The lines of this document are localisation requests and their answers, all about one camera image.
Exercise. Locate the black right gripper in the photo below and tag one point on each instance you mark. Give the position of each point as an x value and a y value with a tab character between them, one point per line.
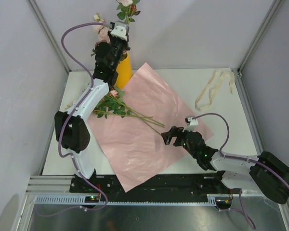
174	132

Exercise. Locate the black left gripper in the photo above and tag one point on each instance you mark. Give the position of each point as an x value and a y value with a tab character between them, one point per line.
125	45

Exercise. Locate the light pink rose stem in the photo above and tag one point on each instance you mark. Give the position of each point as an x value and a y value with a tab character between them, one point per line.
101	30

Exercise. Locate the purple pink wrapping paper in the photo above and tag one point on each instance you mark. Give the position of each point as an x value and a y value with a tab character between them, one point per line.
134	151

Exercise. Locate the pink artificial flower bunch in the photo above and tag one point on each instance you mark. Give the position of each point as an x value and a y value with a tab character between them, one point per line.
113	104

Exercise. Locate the cream ribbon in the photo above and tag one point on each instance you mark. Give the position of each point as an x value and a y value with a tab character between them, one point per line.
213	87

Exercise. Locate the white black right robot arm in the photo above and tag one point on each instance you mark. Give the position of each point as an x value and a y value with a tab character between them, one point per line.
263	173

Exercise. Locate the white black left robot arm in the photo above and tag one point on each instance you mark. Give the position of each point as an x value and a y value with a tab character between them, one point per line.
71	126

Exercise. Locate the yellow cylindrical vase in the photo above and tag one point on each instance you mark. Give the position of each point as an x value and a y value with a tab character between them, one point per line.
124	71

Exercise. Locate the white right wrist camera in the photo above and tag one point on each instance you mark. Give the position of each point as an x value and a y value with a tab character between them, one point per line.
191	122

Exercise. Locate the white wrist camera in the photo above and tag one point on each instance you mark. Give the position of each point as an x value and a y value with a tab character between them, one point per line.
120	30
191	122

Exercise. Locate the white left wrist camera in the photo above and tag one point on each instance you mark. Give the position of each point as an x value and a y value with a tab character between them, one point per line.
120	30

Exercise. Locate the aluminium frame post left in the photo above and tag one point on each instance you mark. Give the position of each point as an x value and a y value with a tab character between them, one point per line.
47	32

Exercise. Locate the aluminium frame post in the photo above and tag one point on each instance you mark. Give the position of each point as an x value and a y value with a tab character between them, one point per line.
47	32
267	21

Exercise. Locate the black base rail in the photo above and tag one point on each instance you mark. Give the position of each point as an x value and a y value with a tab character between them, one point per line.
166	186

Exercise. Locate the white slotted cable duct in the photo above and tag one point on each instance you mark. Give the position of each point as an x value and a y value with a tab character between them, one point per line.
86	200

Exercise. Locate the aluminium frame post right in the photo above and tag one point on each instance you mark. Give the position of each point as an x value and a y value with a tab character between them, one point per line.
267	21

